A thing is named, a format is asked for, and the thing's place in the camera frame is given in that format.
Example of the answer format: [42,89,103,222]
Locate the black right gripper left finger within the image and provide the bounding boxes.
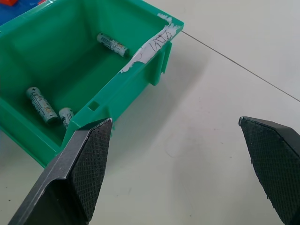
[7,118,113,225]

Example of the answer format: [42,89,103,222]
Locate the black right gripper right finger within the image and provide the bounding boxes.
[238,116,300,225]

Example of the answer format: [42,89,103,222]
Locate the green plastic bin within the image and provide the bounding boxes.
[0,0,185,168]

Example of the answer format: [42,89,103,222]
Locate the white AA battery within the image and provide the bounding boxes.
[58,107,75,130]
[97,32,130,57]
[26,87,59,124]

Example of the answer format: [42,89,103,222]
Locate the torn white paper label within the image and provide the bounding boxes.
[120,13,181,74]

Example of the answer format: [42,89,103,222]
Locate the blue tray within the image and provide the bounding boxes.
[0,0,53,27]

